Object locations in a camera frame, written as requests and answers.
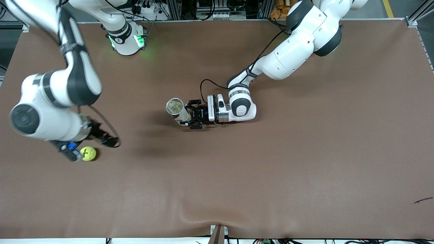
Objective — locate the small dark twig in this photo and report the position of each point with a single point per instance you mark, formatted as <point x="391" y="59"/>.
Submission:
<point x="423" y="200"/>

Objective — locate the Wilson tennis ball can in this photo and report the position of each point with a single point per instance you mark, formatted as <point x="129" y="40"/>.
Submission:
<point x="183" y="117"/>

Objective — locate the aluminium frame post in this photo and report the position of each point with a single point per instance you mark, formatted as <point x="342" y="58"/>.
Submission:
<point x="264" y="9"/>
<point x="174" y="10"/>

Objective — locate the yellow tennis ball Wilson logo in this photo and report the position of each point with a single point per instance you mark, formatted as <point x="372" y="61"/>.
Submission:
<point x="89" y="153"/>

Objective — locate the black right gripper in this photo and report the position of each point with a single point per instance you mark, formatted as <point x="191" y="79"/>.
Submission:
<point x="95" y="131"/>

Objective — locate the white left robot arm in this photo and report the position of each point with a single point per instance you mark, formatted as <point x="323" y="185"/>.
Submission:
<point x="288" y="57"/>

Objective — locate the orange bag pile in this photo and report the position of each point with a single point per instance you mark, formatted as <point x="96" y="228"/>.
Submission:
<point x="281" y="10"/>

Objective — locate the aluminium frame corner rail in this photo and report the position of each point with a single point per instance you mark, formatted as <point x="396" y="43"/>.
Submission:
<point x="412" y="22"/>
<point x="25" y="27"/>

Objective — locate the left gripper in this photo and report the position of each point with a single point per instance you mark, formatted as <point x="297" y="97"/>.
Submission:
<point x="201" y="115"/>

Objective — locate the brown table mat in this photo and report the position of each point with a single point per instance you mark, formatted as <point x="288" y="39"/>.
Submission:
<point x="217" y="176"/>

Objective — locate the brown camera mount bracket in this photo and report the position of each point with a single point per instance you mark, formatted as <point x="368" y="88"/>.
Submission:
<point x="217" y="235"/>

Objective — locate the white power strip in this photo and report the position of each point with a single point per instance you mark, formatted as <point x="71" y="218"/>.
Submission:
<point x="223" y="15"/>

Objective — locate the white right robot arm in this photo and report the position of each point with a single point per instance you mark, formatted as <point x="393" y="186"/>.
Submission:
<point x="44" y="115"/>

